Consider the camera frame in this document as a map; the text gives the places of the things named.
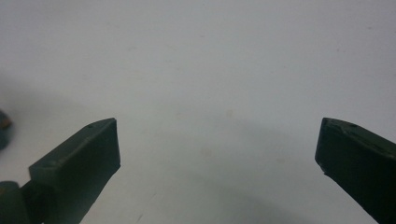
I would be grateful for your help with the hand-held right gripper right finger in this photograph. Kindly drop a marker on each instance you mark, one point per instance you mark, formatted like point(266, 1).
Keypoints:
point(361, 161)

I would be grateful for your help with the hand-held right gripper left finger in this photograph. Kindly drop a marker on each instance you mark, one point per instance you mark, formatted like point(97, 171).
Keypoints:
point(77, 161)

